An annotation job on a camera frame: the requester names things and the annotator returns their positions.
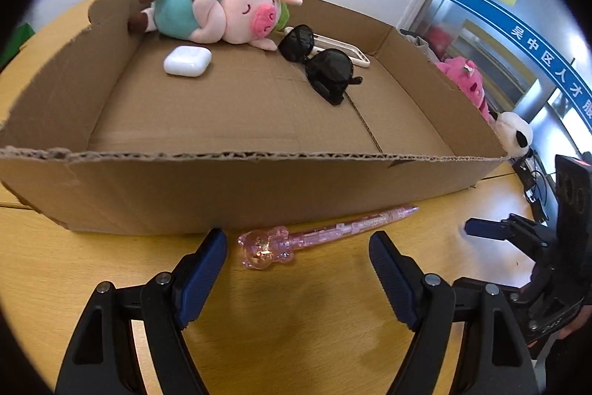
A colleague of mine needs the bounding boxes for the beige jacket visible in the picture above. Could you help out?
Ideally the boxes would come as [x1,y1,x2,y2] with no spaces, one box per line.
[400,29,445,64]

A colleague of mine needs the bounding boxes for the white earbuds case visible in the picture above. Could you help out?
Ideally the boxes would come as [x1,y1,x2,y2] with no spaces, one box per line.
[163,46,212,78]

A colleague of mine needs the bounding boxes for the white phone case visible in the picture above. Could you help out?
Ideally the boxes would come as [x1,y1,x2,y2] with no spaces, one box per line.
[283,26,372,69]

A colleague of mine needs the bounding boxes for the green cloth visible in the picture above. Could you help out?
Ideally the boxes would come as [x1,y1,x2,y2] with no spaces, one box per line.
[0,23,36,67]

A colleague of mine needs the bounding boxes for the brown cardboard box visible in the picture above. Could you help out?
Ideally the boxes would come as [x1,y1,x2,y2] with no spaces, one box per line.
[0,0,512,236]

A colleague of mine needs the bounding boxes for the blue banner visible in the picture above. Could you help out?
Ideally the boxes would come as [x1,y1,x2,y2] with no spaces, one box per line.
[448,0,592,128]

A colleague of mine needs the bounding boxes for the black cable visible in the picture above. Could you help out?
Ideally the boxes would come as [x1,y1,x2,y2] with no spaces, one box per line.
[511,150,556,222]

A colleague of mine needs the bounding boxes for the black sunglasses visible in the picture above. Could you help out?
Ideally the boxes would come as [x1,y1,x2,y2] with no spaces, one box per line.
[277,24,364,107]

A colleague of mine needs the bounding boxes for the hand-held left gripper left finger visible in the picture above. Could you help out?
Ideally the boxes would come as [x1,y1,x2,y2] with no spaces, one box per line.
[61,227,228,395]

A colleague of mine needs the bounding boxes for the pink transparent pen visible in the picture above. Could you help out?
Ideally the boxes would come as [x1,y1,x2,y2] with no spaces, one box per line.
[238,205,421,270]

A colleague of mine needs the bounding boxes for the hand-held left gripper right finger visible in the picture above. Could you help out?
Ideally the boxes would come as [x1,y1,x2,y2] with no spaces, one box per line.
[369,231,541,395]

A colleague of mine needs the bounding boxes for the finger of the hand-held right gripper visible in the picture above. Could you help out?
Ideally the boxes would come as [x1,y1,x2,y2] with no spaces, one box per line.
[452,277,532,324]
[465,214,562,269]

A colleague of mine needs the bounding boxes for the panda plush toy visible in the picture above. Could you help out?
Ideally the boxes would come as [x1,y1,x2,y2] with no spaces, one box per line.
[490,111,535,156]

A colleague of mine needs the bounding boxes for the pink pig plush toy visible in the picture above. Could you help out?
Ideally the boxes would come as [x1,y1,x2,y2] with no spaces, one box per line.
[127,0,303,51]

